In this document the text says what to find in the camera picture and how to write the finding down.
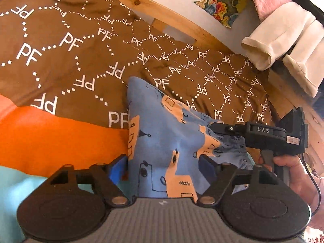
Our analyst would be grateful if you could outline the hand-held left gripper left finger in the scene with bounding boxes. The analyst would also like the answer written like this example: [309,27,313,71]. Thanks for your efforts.
[47,154,129,207]

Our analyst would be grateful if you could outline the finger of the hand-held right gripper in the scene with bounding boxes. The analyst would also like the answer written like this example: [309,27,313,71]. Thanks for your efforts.
[210,121,245,135]

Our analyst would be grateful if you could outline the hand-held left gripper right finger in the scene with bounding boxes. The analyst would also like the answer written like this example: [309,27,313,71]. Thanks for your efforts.
[197,154,279,207]

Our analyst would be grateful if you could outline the blue printed pants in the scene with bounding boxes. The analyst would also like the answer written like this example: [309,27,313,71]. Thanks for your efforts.
[126,76,254,201]

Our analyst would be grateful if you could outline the person's right forearm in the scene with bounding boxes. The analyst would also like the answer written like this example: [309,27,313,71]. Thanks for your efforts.
[307,175,324,233]

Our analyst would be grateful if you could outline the person's right hand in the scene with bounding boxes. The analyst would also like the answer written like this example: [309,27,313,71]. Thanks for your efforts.
[258,154,320,204]

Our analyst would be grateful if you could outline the cream garment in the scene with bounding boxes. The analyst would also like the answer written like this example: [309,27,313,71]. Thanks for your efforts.
[240,1,324,98]

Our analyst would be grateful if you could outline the brown patchwork blanket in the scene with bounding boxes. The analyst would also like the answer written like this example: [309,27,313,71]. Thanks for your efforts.
[0,0,277,243]

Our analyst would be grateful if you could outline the floral printed cloth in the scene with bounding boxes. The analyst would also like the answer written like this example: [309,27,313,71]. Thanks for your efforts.
[194,0,249,29]

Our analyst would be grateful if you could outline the black garment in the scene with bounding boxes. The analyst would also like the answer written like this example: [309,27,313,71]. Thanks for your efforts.
[288,0,324,29]

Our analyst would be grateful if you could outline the black cable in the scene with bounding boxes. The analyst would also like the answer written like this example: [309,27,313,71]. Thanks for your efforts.
[300,153,322,214]

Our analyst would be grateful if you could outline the wooden bed frame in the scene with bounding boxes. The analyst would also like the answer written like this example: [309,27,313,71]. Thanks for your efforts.
[86,0,324,163]

